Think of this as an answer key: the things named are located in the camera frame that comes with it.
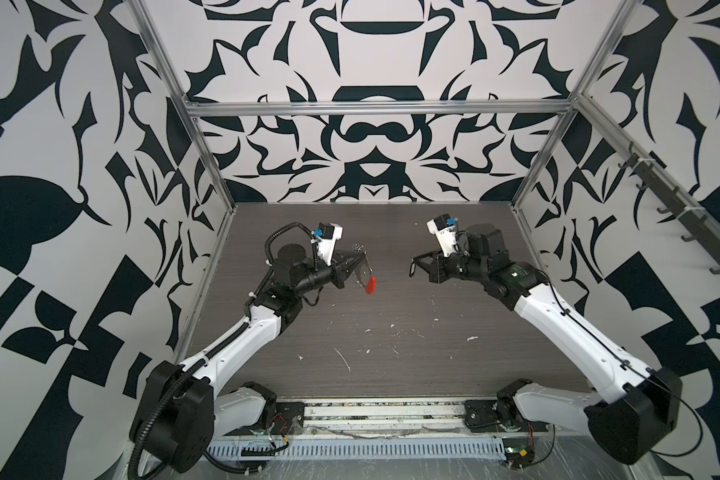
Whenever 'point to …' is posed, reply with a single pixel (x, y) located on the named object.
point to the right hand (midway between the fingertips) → (417, 257)
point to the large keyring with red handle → (370, 285)
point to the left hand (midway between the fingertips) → (365, 248)
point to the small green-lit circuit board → (518, 451)
